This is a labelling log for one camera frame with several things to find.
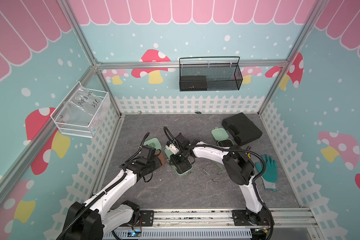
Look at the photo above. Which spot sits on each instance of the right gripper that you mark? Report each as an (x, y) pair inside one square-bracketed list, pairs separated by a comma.
[(173, 162)]

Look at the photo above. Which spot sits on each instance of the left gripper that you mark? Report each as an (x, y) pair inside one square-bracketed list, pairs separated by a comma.
[(158, 164)]

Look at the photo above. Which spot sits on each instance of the green case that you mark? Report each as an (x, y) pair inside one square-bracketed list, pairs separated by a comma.
[(182, 162), (154, 142), (222, 137)]

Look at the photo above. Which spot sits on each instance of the brown case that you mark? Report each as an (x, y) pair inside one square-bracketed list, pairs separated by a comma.
[(161, 158)]

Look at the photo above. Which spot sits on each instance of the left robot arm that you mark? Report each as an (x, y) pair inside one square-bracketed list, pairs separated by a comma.
[(95, 218)]

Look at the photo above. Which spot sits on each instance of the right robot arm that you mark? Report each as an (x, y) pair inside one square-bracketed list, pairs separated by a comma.
[(242, 166)]

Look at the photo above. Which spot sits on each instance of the black plastic tool case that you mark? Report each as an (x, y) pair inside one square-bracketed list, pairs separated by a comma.
[(242, 129)]

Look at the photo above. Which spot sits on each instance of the black box in basket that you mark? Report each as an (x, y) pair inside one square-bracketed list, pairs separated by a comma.
[(193, 83)]

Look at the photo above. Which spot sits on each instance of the clear plastic bag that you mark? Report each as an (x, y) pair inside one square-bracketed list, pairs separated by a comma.
[(85, 109)]

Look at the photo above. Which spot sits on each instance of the green work glove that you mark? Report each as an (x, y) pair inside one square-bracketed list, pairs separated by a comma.
[(270, 175)]

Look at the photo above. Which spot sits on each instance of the black wire wall basket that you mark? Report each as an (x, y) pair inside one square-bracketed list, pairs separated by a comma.
[(223, 73)]

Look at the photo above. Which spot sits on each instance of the front aluminium rail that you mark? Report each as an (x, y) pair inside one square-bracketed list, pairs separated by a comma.
[(224, 218)]

